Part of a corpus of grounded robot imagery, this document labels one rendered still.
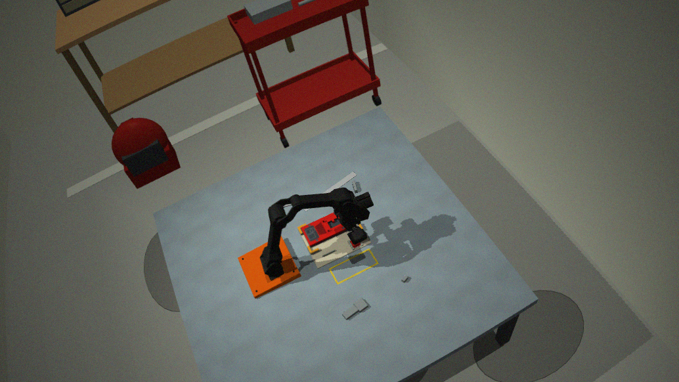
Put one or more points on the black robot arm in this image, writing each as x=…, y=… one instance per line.
x=342, y=200

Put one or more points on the light grey flat bar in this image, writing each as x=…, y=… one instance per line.
x=341, y=182

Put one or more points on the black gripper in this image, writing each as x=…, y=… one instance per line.
x=357, y=235

